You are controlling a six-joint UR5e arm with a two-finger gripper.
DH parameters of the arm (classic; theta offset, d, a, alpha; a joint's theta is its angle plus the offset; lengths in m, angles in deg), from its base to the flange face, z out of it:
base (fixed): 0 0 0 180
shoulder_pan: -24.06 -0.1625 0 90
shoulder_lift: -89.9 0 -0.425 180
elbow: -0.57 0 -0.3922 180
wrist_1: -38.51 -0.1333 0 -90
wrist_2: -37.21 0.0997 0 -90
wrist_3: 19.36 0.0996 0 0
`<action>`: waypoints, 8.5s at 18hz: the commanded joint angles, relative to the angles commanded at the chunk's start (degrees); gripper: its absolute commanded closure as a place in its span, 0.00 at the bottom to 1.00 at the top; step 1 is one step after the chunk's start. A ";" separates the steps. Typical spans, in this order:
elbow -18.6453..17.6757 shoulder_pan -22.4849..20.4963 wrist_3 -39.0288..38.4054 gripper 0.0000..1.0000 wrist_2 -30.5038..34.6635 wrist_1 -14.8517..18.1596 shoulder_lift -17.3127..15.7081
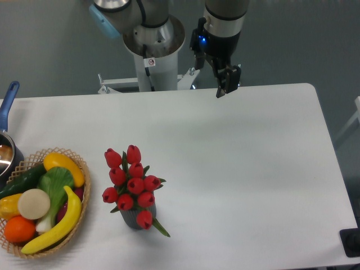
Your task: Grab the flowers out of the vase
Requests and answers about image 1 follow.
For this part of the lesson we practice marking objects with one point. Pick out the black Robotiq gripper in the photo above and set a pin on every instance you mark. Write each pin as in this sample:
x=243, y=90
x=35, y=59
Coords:
x=215, y=40

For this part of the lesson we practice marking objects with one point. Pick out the red tulip bouquet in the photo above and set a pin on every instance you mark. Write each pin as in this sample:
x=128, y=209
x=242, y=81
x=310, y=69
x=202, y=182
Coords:
x=132, y=187

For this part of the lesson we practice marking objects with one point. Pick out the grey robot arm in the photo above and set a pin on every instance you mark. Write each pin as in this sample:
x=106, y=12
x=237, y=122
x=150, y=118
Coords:
x=115, y=18

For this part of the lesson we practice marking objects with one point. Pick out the dark grey ribbed vase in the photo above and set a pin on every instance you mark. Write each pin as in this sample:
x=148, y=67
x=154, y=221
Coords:
x=130, y=216

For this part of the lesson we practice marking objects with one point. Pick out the white furniture at right edge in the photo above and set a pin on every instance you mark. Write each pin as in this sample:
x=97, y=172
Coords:
x=348, y=128

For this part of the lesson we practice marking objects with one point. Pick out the dark red vegetable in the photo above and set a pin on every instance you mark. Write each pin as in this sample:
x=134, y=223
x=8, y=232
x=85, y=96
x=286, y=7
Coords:
x=61, y=213

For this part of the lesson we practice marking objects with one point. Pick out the yellow squash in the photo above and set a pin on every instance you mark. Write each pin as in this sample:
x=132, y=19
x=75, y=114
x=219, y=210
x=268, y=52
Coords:
x=55, y=159

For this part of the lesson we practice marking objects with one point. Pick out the yellow banana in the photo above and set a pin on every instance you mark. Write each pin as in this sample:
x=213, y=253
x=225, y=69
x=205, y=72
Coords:
x=60, y=230

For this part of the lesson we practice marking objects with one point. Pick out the black device at table edge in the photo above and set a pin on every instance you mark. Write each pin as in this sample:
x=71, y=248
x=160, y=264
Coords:
x=350, y=241

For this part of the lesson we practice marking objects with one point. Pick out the green bok choy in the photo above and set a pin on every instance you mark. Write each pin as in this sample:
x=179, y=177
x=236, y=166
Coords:
x=52, y=183

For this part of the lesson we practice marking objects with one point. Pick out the woven wicker basket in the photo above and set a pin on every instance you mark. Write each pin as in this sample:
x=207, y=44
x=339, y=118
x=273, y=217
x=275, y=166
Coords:
x=29, y=162

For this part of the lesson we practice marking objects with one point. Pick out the green cucumber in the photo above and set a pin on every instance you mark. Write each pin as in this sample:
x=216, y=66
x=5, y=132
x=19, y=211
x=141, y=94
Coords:
x=21, y=183

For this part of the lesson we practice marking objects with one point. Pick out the beige round disc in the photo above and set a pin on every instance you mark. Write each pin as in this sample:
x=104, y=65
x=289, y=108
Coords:
x=33, y=204

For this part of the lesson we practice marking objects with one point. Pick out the yellow bell pepper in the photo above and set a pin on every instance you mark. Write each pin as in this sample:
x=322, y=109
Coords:
x=9, y=208

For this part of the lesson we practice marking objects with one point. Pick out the orange fruit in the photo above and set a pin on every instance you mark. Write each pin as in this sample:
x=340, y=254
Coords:
x=19, y=229

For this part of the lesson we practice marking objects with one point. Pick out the blue handled saucepan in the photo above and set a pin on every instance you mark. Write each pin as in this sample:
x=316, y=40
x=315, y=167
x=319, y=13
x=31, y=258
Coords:
x=11, y=156

